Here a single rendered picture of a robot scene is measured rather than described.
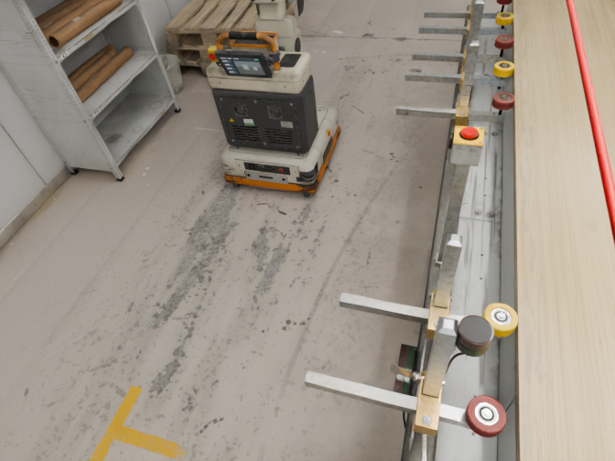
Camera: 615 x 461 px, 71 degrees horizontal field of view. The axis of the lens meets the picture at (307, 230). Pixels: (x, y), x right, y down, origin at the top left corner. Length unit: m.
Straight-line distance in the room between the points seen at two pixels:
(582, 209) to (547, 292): 0.34
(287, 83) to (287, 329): 1.25
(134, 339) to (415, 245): 1.57
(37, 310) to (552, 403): 2.48
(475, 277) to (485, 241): 0.18
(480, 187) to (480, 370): 0.80
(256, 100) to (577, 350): 1.91
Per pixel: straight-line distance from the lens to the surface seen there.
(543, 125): 1.81
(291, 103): 2.41
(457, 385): 1.40
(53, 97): 3.12
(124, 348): 2.42
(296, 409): 2.02
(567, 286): 1.31
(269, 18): 2.67
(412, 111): 1.95
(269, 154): 2.67
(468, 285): 1.58
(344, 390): 1.11
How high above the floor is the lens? 1.89
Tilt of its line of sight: 48 degrees down
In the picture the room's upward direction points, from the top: 9 degrees counter-clockwise
